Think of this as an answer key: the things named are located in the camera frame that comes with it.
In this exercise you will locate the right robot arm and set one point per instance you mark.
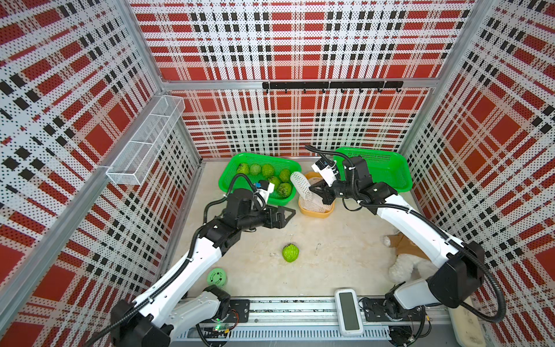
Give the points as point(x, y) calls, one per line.
point(461, 269)

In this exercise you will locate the plush toy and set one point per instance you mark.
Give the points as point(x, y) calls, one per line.
point(409, 258)

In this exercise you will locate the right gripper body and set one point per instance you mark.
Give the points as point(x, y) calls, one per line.
point(345, 189)

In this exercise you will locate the green custard apple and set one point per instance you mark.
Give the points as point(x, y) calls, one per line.
point(284, 190)
point(290, 253)

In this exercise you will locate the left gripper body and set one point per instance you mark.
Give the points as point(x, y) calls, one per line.
point(255, 217)

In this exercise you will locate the yellow tray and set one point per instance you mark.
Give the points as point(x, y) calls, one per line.
point(315, 208)

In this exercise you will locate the clear wall shelf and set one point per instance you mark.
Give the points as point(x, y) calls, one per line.
point(134, 163)

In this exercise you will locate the green basket with apples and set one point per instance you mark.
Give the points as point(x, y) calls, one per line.
point(279, 164)

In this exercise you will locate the black hook rail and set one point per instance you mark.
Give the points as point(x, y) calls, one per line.
point(378, 85)

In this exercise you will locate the white foam net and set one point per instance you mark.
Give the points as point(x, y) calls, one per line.
point(302, 185)

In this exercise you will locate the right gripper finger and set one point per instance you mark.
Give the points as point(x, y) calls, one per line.
point(326, 155)
point(324, 192)

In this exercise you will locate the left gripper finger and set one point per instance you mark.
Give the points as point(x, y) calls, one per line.
point(268, 185)
point(277, 217)

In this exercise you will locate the custard apple in basket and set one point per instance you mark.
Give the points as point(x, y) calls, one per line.
point(285, 176)
point(268, 171)
point(243, 168)
point(255, 169)

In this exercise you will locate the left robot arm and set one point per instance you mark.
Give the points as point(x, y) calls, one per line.
point(155, 317)

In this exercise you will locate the white timer device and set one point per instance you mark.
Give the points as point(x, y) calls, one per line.
point(348, 312)

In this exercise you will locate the empty green basket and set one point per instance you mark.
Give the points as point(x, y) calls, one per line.
point(384, 166)

